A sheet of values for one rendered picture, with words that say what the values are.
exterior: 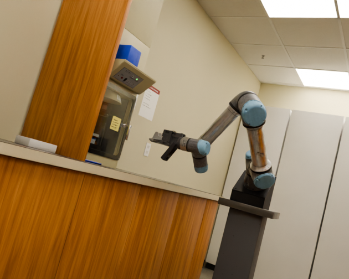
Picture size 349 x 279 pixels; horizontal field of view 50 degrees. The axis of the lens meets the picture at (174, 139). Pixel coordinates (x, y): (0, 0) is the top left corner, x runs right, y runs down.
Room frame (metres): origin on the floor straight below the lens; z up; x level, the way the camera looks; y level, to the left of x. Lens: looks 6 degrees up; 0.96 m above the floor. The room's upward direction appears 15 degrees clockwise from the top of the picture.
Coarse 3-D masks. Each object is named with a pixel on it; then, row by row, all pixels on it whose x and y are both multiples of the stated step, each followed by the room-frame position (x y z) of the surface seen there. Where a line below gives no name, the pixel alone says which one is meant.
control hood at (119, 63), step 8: (120, 64) 1.93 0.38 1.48; (128, 64) 1.95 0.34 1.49; (112, 72) 1.95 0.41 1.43; (136, 72) 2.03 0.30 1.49; (144, 72) 2.08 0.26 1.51; (144, 80) 2.13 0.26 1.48; (152, 80) 2.16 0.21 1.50; (128, 88) 2.14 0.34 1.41; (136, 88) 2.16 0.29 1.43; (144, 88) 2.19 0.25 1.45
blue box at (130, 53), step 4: (120, 44) 1.98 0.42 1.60; (120, 48) 1.97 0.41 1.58; (124, 48) 1.96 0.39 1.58; (128, 48) 1.95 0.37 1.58; (132, 48) 1.95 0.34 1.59; (120, 52) 1.97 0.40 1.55; (124, 52) 1.96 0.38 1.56; (128, 52) 1.94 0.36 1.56; (132, 52) 1.96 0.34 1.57; (136, 52) 1.99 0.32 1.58; (140, 52) 2.01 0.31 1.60; (116, 56) 1.98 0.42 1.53; (120, 56) 1.96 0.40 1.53; (124, 56) 1.95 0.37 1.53; (128, 56) 1.94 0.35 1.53; (132, 56) 1.97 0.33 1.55; (136, 56) 1.99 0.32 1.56; (128, 60) 1.95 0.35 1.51; (132, 60) 1.98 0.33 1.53; (136, 60) 2.00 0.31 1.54; (136, 64) 2.01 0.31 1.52
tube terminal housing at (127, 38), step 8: (128, 32) 2.05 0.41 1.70; (128, 40) 2.07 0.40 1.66; (136, 40) 2.13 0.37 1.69; (136, 48) 2.14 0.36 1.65; (144, 48) 2.20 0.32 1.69; (144, 56) 2.22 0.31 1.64; (144, 64) 2.24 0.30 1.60; (112, 80) 2.04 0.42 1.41; (88, 152) 2.02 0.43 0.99; (96, 160) 2.09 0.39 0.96; (104, 160) 2.14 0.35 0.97; (112, 160) 2.21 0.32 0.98
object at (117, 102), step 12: (108, 84) 2.00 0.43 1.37; (108, 96) 2.03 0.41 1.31; (120, 96) 2.11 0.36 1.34; (132, 96) 2.20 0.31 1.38; (108, 108) 2.05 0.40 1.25; (120, 108) 2.13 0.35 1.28; (132, 108) 2.23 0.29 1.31; (108, 120) 2.07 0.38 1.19; (96, 132) 2.02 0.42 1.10; (108, 132) 2.10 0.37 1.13; (120, 132) 2.18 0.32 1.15; (96, 144) 2.04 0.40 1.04; (108, 144) 2.12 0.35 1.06; (120, 144) 2.21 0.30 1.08; (108, 156) 2.14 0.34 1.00
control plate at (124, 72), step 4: (124, 68) 1.96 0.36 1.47; (120, 72) 1.98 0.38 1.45; (124, 72) 1.99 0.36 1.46; (128, 72) 2.00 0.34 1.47; (112, 76) 1.99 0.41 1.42; (116, 76) 2.00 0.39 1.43; (120, 76) 2.01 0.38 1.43; (124, 76) 2.02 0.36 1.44; (128, 76) 2.04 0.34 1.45; (136, 76) 2.07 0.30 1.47; (120, 80) 2.04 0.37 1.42; (128, 80) 2.07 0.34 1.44; (132, 80) 2.08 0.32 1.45; (136, 80) 2.10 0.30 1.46; (140, 80) 2.11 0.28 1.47; (128, 84) 2.10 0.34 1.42; (136, 84) 2.13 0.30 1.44; (132, 88) 2.15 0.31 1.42
